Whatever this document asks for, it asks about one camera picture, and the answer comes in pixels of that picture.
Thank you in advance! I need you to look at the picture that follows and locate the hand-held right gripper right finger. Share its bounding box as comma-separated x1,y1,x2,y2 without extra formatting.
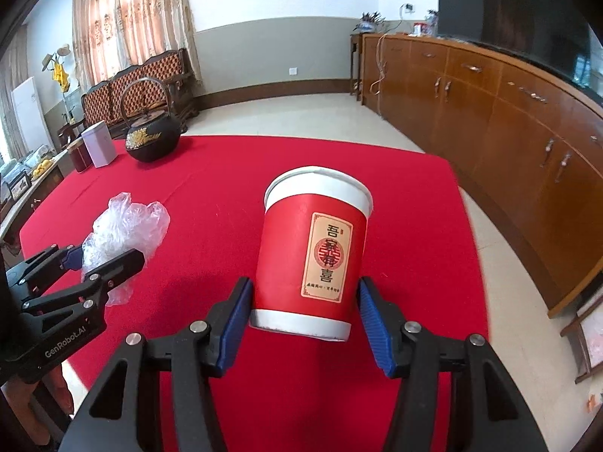
358,277,549,452

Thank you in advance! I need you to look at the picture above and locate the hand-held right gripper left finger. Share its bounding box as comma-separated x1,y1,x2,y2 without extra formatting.
59,277,254,452

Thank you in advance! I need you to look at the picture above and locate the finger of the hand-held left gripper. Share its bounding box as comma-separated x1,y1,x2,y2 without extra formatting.
5,244,89,295
21,249,146,329

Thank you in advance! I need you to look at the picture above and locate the clear plastic bag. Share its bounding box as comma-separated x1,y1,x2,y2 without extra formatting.
81,192,171,308

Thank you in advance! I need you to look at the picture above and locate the red paper cup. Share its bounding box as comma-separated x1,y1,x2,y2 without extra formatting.
249,166,374,342

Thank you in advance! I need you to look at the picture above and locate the grey side cabinet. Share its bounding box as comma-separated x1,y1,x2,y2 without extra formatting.
0,151,64,246

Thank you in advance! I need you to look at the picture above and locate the dark red canister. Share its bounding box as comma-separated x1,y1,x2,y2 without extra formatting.
67,140,93,173

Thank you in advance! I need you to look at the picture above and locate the pale square tin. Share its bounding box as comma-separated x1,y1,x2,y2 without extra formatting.
81,121,118,169

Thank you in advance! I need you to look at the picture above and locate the black iron teapot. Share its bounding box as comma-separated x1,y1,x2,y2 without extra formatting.
119,76,182,163

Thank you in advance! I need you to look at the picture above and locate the red tablecloth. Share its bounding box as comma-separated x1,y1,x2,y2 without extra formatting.
19,134,491,452

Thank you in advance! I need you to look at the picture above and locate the white appliance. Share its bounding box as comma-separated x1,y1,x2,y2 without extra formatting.
10,76,54,156

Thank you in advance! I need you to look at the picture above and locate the sheer beige curtain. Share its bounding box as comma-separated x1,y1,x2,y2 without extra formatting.
0,23,29,161

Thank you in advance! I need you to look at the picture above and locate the wooden sofa bench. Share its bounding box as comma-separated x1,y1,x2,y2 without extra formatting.
59,48,201,151

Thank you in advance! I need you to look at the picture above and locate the coat rack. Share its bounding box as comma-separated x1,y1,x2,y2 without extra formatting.
41,43,76,118

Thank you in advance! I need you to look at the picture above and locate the tall wooden stand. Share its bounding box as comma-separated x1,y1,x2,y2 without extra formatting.
560,287,603,384

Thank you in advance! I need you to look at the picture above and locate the pink framed picture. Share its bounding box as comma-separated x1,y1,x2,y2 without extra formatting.
582,311,603,368

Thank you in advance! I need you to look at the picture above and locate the beige patterned curtain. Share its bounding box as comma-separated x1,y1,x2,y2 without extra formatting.
70,0,203,99

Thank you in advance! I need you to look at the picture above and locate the long wooden cabinet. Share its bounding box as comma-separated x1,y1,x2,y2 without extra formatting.
359,32,603,318

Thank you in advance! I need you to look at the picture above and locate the small potted plant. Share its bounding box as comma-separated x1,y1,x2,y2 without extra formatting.
358,11,388,34

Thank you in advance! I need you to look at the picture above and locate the black flat television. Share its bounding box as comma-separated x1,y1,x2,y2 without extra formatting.
437,0,592,86

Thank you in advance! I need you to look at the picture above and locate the small picture frame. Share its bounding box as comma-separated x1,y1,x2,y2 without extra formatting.
7,172,33,201

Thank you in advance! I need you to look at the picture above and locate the hanging pale cable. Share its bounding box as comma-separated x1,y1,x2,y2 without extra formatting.
370,33,389,116

